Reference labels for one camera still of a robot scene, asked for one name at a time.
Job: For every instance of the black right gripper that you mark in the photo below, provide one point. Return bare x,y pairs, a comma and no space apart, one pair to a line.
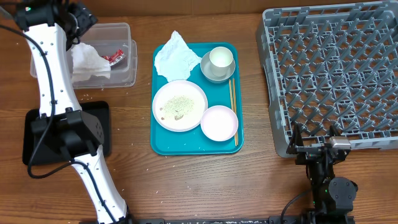
308,154

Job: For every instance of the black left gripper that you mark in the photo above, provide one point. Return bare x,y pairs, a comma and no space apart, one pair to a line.
87,18

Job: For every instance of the white napkin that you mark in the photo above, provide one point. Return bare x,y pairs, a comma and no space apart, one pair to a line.
87,62
175,60

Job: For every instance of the red snack wrapper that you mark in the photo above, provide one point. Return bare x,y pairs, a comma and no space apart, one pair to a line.
115,58

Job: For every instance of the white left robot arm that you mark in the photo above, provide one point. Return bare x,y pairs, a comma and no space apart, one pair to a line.
63,126

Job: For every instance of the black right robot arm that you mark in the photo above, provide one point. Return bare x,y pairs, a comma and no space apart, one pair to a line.
333,196

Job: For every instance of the grey dishwasher rack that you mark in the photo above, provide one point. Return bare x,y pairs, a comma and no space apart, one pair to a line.
331,65

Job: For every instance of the clear plastic bin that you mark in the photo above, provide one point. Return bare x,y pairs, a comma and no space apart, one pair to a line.
105,38

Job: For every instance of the left wooden chopstick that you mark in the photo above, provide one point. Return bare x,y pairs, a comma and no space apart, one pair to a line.
231,96

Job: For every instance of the wooden chopstick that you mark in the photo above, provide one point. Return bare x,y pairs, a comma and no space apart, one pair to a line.
231,96
235,101

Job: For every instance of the small white bowl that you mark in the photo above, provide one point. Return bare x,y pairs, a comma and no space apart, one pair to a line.
219,123

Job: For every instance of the right wooden chopstick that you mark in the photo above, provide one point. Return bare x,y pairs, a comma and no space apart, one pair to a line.
235,101

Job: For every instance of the black tray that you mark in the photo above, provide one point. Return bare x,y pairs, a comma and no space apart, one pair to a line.
45,155

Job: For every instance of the white cup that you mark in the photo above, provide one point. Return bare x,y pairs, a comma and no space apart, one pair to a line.
221,59

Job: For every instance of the grey saucer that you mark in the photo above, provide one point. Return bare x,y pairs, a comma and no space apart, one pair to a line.
205,66

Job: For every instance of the large white plate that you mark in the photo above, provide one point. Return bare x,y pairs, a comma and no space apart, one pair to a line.
179,105

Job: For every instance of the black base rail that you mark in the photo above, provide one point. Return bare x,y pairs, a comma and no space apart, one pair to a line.
269,220

